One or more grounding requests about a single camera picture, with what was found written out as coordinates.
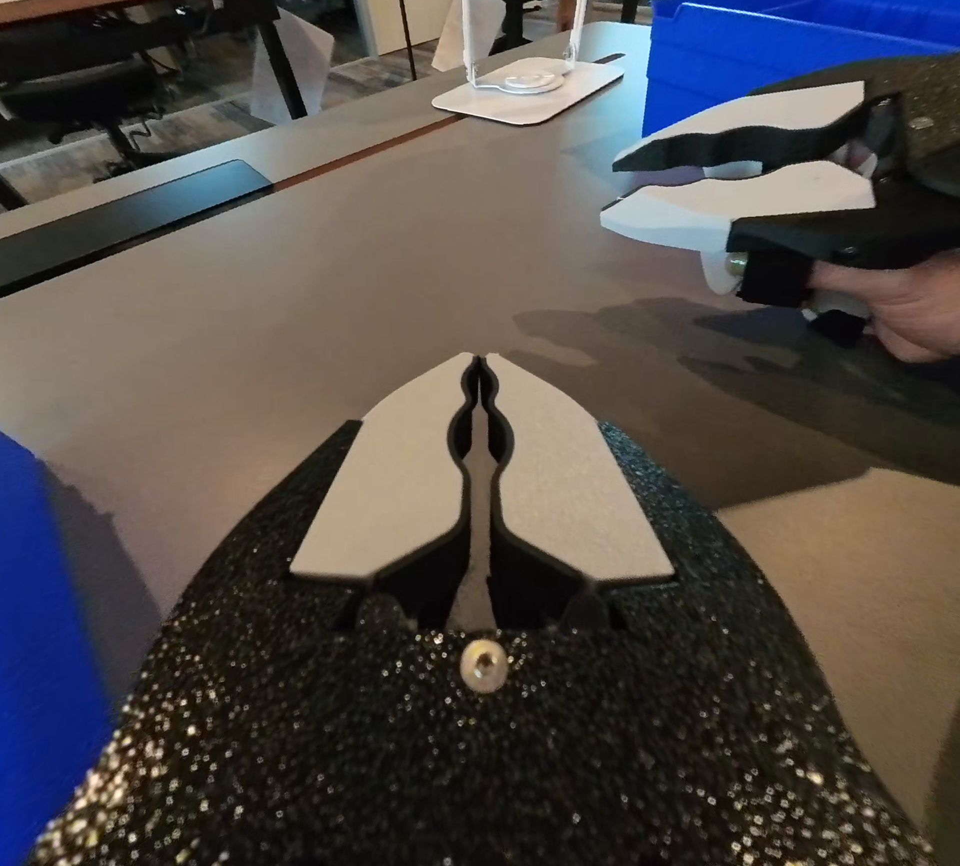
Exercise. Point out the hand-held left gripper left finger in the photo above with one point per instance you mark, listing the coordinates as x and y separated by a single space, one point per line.
390 491

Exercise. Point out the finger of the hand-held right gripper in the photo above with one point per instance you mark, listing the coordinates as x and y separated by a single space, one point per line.
795 109
750 199

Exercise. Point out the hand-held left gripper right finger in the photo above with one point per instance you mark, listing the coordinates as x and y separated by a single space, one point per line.
577 491

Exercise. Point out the blue plastic bin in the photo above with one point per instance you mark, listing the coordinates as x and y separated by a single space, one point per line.
720 41
37 618

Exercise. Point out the person's right hand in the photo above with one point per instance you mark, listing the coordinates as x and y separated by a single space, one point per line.
915 304

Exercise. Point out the white stand base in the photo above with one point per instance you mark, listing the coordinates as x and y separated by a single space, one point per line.
525 107

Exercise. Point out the white round disc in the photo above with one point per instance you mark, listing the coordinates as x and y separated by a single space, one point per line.
536 81

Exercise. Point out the white plastic sheet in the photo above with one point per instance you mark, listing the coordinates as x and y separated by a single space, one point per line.
448 49
292 71

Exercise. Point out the black office chair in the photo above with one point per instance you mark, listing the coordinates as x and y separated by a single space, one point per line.
75 86

